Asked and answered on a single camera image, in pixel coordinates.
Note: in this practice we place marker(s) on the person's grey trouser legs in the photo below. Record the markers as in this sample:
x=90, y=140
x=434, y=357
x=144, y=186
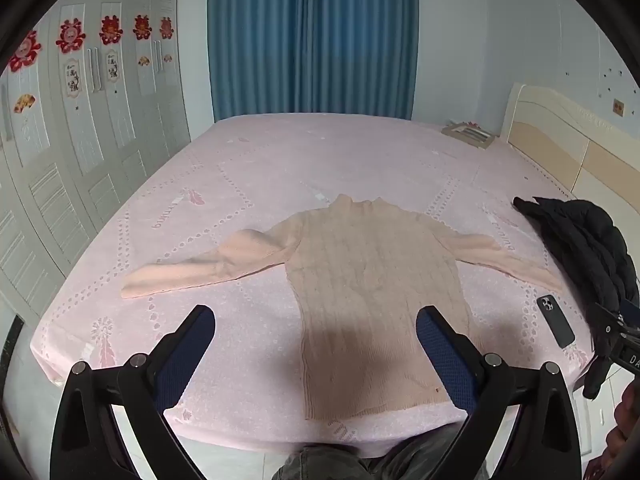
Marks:
x=350, y=462

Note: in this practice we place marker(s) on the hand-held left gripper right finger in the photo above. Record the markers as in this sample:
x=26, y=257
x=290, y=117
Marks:
x=445, y=355

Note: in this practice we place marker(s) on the red paper-cut decoration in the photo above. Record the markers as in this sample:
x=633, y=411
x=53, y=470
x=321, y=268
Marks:
x=70, y=36
x=112, y=30
x=166, y=27
x=25, y=52
x=142, y=27

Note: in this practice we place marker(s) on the white wardrobe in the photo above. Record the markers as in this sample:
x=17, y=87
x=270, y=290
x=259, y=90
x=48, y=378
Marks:
x=90, y=160

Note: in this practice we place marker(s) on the blue curtain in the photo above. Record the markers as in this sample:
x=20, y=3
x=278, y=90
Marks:
x=310, y=35

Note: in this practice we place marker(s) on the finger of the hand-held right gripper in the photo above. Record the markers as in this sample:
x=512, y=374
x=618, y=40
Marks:
x=610, y=330

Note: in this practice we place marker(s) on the black smartphone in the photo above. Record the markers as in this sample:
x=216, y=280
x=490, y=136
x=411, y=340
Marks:
x=556, y=321

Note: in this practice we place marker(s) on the orange wall sticker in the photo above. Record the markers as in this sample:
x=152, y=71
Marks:
x=619, y=107

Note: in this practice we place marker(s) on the bed with pink sheet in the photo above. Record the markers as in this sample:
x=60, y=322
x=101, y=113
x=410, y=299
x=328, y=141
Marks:
x=280, y=160

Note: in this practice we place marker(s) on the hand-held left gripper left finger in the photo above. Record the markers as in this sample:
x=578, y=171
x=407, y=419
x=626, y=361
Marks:
x=185, y=355

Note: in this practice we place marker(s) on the pink knit sweater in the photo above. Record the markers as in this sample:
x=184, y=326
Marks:
x=360, y=270

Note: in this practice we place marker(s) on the flat picture frame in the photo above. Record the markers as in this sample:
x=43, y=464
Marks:
x=467, y=134

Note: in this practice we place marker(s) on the cream wooden headboard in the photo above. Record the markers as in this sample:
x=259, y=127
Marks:
x=560, y=145

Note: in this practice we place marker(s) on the person's right hand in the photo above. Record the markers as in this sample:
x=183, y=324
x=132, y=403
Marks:
x=629, y=425

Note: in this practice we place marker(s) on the black puffer jacket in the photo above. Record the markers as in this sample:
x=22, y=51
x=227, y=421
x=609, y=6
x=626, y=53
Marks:
x=585, y=250

